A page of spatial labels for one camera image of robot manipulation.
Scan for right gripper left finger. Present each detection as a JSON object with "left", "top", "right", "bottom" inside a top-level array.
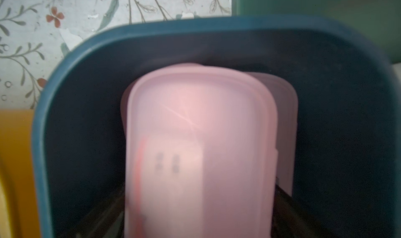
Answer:
[{"left": 59, "top": 187, "right": 125, "bottom": 238}]

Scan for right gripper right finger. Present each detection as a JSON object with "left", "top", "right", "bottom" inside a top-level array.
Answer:
[{"left": 271, "top": 185, "right": 336, "bottom": 238}]

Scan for pink pencil case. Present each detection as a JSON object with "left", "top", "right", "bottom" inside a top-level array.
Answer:
[
  {"left": 248, "top": 72, "right": 298, "bottom": 196},
  {"left": 121, "top": 64, "right": 278, "bottom": 238}
]

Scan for green pencil case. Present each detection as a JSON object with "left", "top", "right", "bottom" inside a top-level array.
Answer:
[{"left": 232, "top": 0, "right": 401, "bottom": 63}]

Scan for yellow storage box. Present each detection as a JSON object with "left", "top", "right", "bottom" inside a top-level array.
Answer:
[{"left": 1, "top": 109, "right": 41, "bottom": 238}]

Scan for teal storage box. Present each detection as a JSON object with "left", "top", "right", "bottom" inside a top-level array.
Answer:
[{"left": 31, "top": 15, "right": 401, "bottom": 238}]

